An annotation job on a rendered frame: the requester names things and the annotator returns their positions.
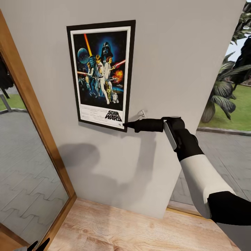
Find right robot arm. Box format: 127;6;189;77
123;108;251;251

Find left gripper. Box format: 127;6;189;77
27;238;50;251

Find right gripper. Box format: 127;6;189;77
123;118;154;133

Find poster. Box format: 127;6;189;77
67;20;136;132

